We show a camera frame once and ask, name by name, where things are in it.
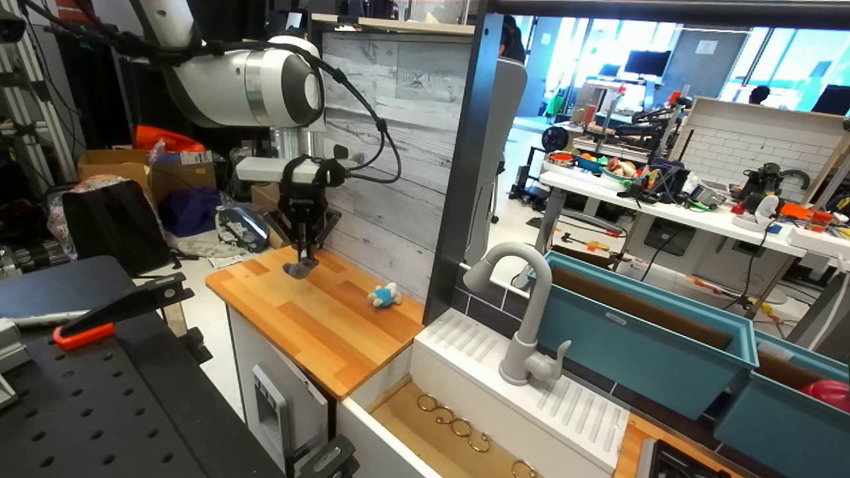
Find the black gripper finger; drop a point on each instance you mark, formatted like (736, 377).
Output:
(296, 251)
(311, 252)

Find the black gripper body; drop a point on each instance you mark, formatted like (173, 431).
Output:
(304, 196)

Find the grey plush toy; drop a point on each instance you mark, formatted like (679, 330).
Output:
(301, 265)

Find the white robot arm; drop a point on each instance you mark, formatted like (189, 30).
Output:
(275, 86)

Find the small blue white toy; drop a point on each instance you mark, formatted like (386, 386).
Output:
(383, 296)

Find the wooden butcher block countertop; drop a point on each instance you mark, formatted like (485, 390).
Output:
(323, 322)

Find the grey wood backsplash panel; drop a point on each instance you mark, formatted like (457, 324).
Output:
(416, 83)

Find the cardboard box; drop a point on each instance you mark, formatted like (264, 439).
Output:
(154, 174)

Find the black chair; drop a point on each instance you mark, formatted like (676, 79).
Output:
(118, 221)

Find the white sink basin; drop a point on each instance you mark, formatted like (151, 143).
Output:
(441, 410)

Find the black perforated table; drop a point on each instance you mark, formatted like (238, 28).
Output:
(129, 407)

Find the grey sink faucet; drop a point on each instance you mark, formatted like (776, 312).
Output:
(522, 362)

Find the person in grey shirt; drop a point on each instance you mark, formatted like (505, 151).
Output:
(505, 98)

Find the teal storage bin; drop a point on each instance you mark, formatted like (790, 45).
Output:
(671, 349)
(776, 423)

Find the white pegboard panel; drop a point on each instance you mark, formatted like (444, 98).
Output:
(720, 142)

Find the white cluttered workbench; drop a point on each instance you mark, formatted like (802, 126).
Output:
(782, 237)

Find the black vertical frame post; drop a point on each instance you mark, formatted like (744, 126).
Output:
(465, 166)

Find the white cabinet with handle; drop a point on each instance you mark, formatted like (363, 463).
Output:
(282, 407)

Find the orange handled black clamp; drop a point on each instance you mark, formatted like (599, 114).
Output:
(101, 322)

